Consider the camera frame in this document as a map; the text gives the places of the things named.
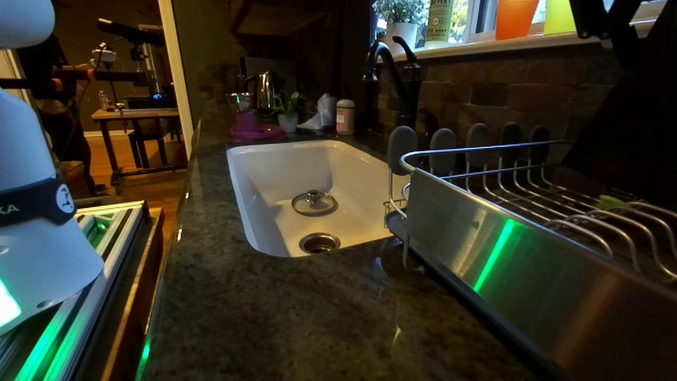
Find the black camera tripod rig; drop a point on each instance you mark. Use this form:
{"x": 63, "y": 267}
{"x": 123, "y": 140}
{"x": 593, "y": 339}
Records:
{"x": 145, "y": 64}

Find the metal sink drain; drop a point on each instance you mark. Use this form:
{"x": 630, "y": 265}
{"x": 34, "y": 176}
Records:
{"x": 319, "y": 241}

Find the soap bottle with green label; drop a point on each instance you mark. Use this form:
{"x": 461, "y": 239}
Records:
{"x": 439, "y": 18}

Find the plant in white pot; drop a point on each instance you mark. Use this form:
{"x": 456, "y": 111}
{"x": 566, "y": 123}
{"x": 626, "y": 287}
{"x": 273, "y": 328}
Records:
{"x": 399, "y": 21}

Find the purple plastic item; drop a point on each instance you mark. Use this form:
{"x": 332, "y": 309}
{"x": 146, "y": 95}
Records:
{"x": 254, "y": 128}

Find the wooden side table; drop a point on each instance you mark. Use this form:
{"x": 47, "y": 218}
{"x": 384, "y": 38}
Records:
{"x": 134, "y": 113}

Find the white ceramic sink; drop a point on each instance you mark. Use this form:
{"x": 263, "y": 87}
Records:
{"x": 282, "y": 176}

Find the white window frame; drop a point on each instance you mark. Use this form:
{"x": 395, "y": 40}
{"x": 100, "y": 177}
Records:
{"x": 466, "y": 46}

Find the robot mount platform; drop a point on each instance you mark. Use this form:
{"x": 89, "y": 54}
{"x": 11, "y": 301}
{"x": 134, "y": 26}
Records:
{"x": 106, "y": 282}

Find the green plastic cup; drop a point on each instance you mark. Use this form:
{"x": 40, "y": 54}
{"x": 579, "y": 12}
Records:
{"x": 560, "y": 15}

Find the orange-lidded spice jar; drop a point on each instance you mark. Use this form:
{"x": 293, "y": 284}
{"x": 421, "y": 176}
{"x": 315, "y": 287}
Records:
{"x": 346, "y": 117}

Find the white striped cloth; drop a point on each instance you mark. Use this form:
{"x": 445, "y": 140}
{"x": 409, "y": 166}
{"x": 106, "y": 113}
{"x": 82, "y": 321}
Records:
{"x": 319, "y": 113}

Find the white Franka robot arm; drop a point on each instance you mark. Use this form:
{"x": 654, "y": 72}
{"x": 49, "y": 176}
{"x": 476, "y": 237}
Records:
{"x": 34, "y": 245}

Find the dark bronze faucet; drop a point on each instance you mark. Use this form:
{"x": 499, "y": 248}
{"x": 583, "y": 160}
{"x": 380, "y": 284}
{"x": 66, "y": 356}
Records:
{"x": 404, "y": 84}

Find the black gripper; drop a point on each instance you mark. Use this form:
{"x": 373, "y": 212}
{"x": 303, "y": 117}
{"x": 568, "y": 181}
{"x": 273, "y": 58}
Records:
{"x": 596, "y": 12}

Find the orange plastic cup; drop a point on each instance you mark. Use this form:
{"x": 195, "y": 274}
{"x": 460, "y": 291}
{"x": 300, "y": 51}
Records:
{"x": 517, "y": 18}

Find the metal sink strainer lid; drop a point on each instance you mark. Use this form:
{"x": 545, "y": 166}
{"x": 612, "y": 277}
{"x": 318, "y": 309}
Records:
{"x": 314, "y": 203}

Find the green leafy houseplant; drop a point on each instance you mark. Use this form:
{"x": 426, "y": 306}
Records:
{"x": 290, "y": 113}

